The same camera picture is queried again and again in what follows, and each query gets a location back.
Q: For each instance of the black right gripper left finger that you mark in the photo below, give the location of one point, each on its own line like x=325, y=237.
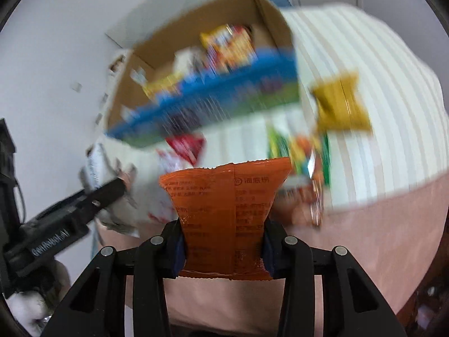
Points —
x=94, y=305

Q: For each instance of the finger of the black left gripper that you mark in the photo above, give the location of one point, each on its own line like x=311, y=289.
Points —
x=104, y=196

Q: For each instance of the orange snack sachet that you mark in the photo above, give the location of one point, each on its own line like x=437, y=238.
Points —
x=222, y=213

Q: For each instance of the green fruit candy bag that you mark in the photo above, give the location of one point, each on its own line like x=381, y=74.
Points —
x=299, y=149

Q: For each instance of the yellow snack sachet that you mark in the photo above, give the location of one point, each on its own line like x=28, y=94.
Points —
x=338, y=108

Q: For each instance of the white snack packet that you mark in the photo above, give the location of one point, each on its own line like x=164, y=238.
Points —
x=126, y=182

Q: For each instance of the red triangular snack packet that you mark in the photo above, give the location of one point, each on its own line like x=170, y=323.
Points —
x=188, y=146

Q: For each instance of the cardboard box with blue print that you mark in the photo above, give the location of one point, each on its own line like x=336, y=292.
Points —
x=165, y=88

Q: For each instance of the red yellow instant noodle pack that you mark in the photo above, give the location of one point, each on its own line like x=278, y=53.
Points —
x=227, y=48

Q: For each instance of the striped cream pink blanket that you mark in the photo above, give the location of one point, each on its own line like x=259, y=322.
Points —
x=388, y=195

